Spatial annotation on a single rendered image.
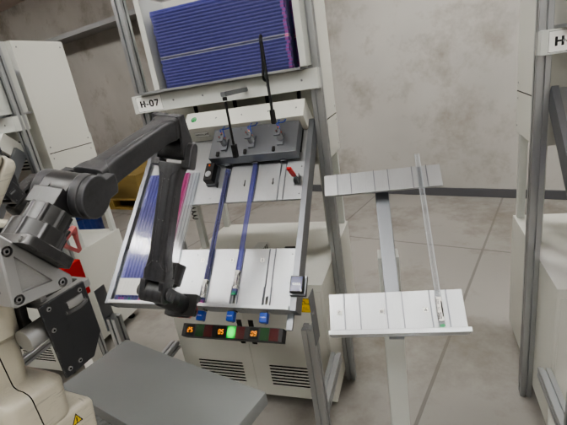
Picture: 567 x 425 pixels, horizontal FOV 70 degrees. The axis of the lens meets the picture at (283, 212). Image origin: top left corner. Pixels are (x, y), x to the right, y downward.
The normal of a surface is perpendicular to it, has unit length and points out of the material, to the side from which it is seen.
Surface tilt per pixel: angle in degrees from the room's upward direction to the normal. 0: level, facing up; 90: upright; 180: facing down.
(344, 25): 90
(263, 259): 43
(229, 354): 90
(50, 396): 90
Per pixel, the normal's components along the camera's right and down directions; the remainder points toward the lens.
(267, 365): -0.29, 0.36
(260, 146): -0.31, -0.44
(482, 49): -0.54, 0.35
